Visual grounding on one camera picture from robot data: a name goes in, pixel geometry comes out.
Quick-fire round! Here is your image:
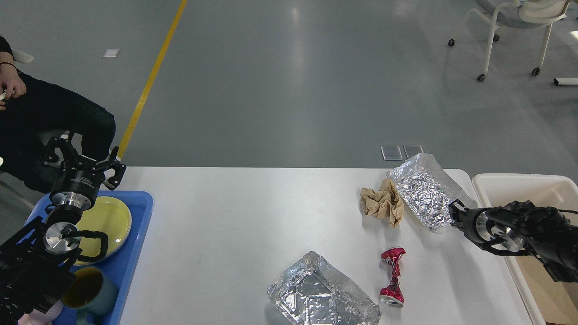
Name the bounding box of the floor socket plate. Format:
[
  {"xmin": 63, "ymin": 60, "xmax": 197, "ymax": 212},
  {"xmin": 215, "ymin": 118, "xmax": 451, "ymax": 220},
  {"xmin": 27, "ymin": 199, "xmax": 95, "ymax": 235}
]
[
  {"xmin": 403, "ymin": 145, "xmax": 425, "ymax": 159},
  {"xmin": 381, "ymin": 145, "xmax": 405, "ymax": 161}
]

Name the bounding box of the white chair leg right edge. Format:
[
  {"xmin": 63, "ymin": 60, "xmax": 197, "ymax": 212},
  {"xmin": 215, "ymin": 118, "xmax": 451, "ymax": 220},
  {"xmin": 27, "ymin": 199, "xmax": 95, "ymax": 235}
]
[{"xmin": 553, "ymin": 77, "xmax": 578, "ymax": 86}]

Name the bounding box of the foil tray front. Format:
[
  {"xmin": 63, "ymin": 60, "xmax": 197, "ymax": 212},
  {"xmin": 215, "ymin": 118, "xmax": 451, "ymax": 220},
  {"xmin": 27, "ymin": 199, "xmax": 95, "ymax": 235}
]
[{"xmin": 267, "ymin": 251, "xmax": 382, "ymax": 325}]

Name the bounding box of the teal mug yellow inside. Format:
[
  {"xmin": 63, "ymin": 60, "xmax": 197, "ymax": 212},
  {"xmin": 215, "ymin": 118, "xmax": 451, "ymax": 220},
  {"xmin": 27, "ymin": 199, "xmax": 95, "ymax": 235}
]
[{"xmin": 61, "ymin": 267, "xmax": 119, "ymax": 325}]

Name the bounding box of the yellow plastic plate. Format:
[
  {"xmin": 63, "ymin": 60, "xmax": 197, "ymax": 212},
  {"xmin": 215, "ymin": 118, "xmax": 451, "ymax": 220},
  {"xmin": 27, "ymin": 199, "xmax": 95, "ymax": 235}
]
[{"xmin": 76, "ymin": 197, "xmax": 132, "ymax": 261}]

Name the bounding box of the pink mug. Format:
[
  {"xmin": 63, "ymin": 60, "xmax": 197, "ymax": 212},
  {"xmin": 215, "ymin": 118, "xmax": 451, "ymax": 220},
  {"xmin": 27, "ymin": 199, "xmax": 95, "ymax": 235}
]
[{"xmin": 17, "ymin": 300, "xmax": 64, "ymax": 325}]

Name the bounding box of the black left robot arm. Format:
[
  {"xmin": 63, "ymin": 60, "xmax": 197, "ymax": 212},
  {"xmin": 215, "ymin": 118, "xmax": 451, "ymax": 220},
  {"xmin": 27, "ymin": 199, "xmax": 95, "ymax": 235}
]
[{"xmin": 0, "ymin": 132, "xmax": 126, "ymax": 325}]

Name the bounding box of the foil sheet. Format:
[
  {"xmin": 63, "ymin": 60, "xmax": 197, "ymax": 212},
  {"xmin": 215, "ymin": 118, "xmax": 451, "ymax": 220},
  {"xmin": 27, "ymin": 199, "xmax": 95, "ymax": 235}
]
[{"xmin": 386, "ymin": 153, "xmax": 478, "ymax": 234}]

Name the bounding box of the brown paper bag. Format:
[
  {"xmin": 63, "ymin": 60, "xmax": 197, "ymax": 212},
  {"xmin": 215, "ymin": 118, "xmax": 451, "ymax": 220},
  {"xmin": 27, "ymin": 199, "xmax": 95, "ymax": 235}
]
[{"xmin": 516, "ymin": 256, "xmax": 578, "ymax": 325}]

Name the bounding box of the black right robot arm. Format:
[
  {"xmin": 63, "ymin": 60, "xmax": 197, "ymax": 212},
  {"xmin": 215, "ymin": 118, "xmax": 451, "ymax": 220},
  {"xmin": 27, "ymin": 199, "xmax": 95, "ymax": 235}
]
[{"xmin": 448, "ymin": 200, "xmax": 578, "ymax": 283}]

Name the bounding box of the person's left hand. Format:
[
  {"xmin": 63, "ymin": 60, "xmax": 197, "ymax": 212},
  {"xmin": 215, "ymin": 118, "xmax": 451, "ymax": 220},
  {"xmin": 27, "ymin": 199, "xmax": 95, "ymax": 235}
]
[{"xmin": 0, "ymin": 62, "xmax": 27, "ymax": 111}]

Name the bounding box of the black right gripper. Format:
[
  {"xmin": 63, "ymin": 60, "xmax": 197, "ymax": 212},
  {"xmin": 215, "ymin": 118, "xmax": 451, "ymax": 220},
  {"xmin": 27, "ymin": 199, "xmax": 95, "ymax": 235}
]
[{"xmin": 448, "ymin": 200, "xmax": 524, "ymax": 253}]

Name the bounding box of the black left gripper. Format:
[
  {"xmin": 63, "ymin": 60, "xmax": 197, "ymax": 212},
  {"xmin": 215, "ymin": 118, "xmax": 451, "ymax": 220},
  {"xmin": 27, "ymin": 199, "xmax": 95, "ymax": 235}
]
[{"xmin": 42, "ymin": 132, "xmax": 126, "ymax": 211}]

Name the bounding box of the beige plastic bin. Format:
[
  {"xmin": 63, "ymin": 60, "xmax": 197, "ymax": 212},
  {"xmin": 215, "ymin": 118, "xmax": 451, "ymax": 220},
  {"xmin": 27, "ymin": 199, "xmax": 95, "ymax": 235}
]
[{"xmin": 472, "ymin": 173, "xmax": 578, "ymax": 325}]

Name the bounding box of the white office chair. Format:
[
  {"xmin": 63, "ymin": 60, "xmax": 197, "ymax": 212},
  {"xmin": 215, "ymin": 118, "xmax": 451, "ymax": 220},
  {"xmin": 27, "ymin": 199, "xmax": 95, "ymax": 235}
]
[{"xmin": 447, "ymin": 0, "xmax": 571, "ymax": 82}]

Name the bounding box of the person in black clothes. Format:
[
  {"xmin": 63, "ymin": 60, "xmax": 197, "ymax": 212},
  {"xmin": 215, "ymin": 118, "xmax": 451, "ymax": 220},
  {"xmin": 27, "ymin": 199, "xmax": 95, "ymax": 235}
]
[{"xmin": 0, "ymin": 37, "xmax": 116, "ymax": 193}]

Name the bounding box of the blue plastic tray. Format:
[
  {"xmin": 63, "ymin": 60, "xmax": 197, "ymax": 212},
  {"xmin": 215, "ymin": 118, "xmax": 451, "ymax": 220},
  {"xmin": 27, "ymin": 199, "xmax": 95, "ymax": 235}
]
[{"xmin": 25, "ymin": 190, "xmax": 154, "ymax": 325}]

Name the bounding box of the crushed red can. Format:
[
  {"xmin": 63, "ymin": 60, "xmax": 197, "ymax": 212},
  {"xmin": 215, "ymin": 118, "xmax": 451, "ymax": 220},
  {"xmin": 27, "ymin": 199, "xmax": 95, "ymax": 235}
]
[{"xmin": 378, "ymin": 246, "xmax": 406, "ymax": 308}]

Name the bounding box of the yellow floor tape line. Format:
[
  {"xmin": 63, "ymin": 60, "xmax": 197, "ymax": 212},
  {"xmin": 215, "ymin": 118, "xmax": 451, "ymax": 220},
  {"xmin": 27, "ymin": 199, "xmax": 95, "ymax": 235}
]
[{"xmin": 118, "ymin": 0, "xmax": 188, "ymax": 158}]

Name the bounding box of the brown paper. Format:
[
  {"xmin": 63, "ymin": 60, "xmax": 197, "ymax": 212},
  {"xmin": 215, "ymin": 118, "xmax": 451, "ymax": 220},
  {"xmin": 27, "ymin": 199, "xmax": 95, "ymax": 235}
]
[{"xmin": 360, "ymin": 178, "xmax": 405, "ymax": 228}]

